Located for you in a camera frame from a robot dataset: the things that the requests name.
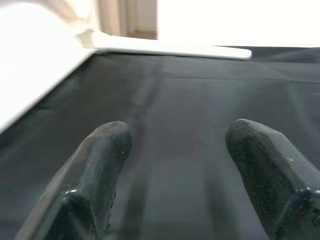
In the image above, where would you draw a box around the white door frame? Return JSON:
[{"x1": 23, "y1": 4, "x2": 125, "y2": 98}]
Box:
[{"x1": 95, "y1": 0, "x2": 159, "y2": 41}]

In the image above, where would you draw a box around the white plastic table top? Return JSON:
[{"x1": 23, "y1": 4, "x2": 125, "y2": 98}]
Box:
[{"x1": 0, "y1": 0, "x2": 101, "y2": 135}]

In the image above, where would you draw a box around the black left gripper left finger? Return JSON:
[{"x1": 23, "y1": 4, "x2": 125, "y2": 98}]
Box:
[{"x1": 14, "y1": 120, "x2": 133, "y2": 240}]

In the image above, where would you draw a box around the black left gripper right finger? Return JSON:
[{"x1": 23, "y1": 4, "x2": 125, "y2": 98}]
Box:
[{"x1": 224, "y1": 118, "x2": 320, "y2": 240}]

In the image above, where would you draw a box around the black cloth table cover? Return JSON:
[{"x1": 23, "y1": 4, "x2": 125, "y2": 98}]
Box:
[{"x1": 0, "y1": 44, "x2": 320, "y2": 240}]

